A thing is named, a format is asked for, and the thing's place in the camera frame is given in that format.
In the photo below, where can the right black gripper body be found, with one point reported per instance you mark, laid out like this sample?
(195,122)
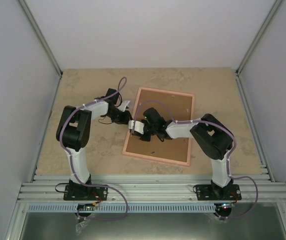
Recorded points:
(153,129)

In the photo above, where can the left corner aluminium post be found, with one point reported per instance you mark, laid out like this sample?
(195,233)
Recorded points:
(39,35)

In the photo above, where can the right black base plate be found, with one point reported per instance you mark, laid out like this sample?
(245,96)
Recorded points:
(208,192)

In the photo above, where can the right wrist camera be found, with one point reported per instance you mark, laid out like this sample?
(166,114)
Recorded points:
(136,126)

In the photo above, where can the corner aluminium post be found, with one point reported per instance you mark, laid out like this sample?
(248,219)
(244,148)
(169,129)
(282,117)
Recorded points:
(260,34)
(39,35)

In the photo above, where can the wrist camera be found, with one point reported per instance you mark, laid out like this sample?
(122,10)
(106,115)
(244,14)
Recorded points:
(136,126)
(124,105)

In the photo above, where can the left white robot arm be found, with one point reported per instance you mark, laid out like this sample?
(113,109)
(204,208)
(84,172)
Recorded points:
(73,133)

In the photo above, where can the brown cardboard backing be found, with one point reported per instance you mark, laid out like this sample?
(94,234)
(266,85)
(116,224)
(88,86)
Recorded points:
(172,140)

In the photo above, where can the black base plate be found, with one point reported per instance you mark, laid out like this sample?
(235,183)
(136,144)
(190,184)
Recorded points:
(83,193)
(208,192)

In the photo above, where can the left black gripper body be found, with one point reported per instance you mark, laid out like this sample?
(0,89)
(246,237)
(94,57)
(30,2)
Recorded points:
(118,118)

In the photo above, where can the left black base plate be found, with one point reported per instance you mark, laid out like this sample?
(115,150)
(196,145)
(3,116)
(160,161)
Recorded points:
(83,193)

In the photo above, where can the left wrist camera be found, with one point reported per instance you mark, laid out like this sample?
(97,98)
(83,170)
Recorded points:
(124,105)

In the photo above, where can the pink picture frame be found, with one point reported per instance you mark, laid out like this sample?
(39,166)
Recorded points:
(157,160)

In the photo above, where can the right corner aluminium post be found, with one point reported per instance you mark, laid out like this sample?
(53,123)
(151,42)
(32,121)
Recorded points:
(260,34)

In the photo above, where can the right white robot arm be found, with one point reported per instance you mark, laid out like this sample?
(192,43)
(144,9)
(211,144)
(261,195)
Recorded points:
(214,139)

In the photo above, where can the aluminium rail base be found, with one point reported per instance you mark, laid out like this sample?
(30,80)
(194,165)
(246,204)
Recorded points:
(150,188)

